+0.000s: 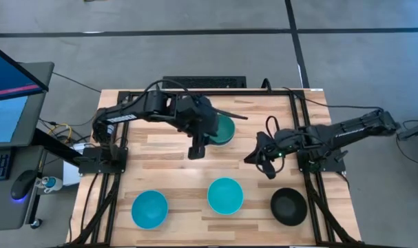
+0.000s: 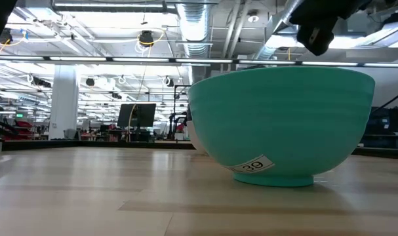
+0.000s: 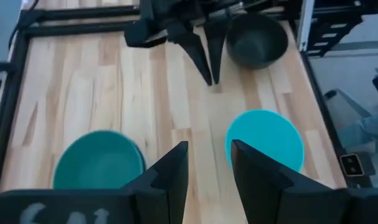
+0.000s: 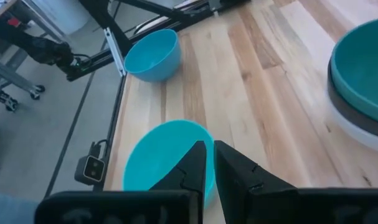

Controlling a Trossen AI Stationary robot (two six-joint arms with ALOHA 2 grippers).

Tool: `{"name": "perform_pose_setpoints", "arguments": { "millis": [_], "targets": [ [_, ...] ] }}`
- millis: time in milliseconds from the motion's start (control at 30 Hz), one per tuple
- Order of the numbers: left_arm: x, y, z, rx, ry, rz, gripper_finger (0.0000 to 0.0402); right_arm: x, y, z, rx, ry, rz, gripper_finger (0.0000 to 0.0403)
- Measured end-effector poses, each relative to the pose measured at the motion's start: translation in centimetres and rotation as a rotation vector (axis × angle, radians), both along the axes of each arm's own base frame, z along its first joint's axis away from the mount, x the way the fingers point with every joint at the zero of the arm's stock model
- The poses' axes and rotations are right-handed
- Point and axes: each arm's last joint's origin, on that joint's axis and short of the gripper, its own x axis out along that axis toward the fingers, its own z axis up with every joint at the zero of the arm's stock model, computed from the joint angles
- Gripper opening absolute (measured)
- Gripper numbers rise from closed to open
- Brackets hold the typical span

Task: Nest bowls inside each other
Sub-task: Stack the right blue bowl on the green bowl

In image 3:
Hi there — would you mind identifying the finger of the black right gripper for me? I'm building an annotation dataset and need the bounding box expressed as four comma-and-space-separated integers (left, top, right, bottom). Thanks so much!
168, 26, 214, 86
204, 18, 232, 85

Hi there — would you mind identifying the dark teal bowl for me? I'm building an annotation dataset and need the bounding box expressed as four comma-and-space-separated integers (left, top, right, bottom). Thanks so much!
51, 129, 147, 191

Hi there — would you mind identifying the power outlet box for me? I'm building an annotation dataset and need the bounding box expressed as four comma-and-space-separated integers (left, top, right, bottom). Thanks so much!
339, 152, 366, 177

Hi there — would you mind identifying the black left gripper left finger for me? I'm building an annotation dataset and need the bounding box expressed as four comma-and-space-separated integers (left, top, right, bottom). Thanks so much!
121, 140, 190, 224

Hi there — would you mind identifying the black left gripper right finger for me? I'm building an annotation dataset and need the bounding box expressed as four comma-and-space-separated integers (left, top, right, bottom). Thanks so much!
230, 139, 349, 224

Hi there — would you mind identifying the black metal rack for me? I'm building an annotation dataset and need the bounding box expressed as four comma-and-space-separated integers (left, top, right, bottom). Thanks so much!
303, 11, 364, 58

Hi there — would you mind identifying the black aluminium rig frame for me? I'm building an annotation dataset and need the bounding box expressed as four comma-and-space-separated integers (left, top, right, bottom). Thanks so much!
0, 4, 374, 197

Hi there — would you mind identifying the turquoise bowl with sticker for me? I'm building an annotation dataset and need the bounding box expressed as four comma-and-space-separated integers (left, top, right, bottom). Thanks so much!
224, 108, 306, 174

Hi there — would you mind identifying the black cable at frame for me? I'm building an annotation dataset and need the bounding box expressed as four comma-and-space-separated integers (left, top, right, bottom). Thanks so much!
7, 0, 40, 48

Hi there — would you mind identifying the black bowl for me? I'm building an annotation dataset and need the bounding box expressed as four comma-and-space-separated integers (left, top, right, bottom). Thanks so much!
225, 13, 290, 70

